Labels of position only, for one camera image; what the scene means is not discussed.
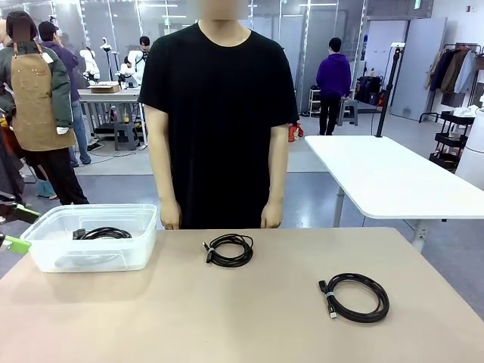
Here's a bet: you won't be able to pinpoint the black power cable with strap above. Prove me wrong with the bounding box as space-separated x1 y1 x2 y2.
81 225 133 240

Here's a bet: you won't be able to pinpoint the thin black USB cable coil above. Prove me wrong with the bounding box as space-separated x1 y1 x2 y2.
202 233 255 268

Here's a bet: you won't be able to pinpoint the black braided USB cable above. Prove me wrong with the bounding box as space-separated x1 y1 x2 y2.
317 272 390 325

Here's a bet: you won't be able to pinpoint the person's right forearm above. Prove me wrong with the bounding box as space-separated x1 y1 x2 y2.
150 150 182 203

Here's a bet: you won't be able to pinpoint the person's right hand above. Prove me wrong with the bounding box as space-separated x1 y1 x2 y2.
160 199 183 231

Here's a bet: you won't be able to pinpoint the person's left hand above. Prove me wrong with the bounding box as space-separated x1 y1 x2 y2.
260 200 284 230

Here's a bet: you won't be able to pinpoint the woman in brown apron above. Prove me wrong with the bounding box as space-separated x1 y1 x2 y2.
0 10 90 207

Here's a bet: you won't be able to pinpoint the clear plastic storage bin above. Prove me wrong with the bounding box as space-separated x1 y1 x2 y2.
19 203 159 273

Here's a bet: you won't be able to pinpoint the grey plastic stool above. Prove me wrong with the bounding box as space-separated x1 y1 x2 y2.
113 121 139 151
337 99 359 127

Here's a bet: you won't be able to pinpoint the grey workbench table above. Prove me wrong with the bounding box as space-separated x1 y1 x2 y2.
77 88 147 148

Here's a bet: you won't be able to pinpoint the cardboard box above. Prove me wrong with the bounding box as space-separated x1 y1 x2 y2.
90 83 121 95

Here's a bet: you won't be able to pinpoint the man in dark purple hoodie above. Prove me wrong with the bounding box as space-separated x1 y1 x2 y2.
37 20 92 167

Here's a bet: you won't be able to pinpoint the person in black t-shirt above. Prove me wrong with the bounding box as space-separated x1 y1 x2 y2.
138 0 300 231

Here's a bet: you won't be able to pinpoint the small red white object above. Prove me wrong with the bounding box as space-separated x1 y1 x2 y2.
287 121 304 144

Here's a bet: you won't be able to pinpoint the wooden shoe rack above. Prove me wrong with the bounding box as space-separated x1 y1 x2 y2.
309 85 356 116

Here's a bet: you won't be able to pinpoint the person in bright purple hoodie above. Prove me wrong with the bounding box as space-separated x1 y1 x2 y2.
315 36 352 136

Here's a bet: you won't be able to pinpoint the large white table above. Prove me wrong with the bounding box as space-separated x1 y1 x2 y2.
304 134 484 253

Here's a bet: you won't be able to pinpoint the black luggage bags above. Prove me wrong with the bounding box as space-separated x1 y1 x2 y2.
355 74 386 106

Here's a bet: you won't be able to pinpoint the black utility cart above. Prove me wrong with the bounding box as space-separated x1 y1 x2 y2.
429 109 476 173

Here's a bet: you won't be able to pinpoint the clothes rack with coats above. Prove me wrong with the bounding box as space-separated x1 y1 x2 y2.
418 42 484 124

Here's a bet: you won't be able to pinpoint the black pole with white camera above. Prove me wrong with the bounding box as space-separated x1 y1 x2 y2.
376 42 406 139

